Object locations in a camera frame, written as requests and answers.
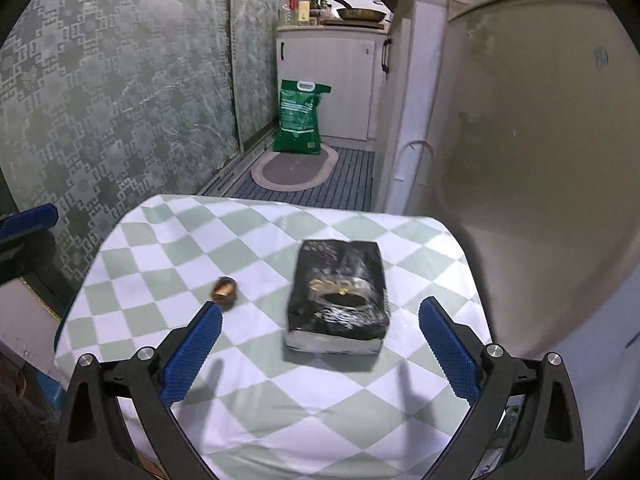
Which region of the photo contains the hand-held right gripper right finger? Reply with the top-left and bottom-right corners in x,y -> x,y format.
417,296 -> 586,480

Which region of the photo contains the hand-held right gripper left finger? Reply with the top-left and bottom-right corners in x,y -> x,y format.
54,302 -> 224,480

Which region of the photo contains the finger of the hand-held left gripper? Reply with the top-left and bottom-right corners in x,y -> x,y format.
0,203 -> 60,243
0,230 -> 56,286

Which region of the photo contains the brown round nut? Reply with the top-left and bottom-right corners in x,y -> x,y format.
211,276 -> 237,306

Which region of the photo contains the black tissue pack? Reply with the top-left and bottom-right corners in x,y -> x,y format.
283,239 -> 391,356

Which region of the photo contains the green white checkered tablecloth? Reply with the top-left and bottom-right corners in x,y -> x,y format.
54,192 -> 496,480

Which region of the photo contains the patterned sliding door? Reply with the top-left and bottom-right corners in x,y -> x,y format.
0,0 -> 281,306

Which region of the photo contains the striped grey floor mat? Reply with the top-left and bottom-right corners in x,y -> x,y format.
200,145 -> 376,211

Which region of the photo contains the oval floor mat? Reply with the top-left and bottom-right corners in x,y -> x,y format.
251,142 -> 341,192

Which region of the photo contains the beige refrigerator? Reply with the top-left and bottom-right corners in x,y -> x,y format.
425,0 -> 640,361

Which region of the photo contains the green rice bag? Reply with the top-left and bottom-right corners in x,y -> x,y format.
272,79 -> 332,156

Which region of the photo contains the tall white cabinet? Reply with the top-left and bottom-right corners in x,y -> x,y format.
367,0 -> 451,216

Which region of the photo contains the low white kitchen cabinet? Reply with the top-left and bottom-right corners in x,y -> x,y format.
276,25 -> 391,143

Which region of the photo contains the wooden cutting board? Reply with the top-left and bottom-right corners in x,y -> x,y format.
320,19 -> 386,29

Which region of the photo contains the frying pan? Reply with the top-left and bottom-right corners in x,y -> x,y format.
331,0 -> 388,23

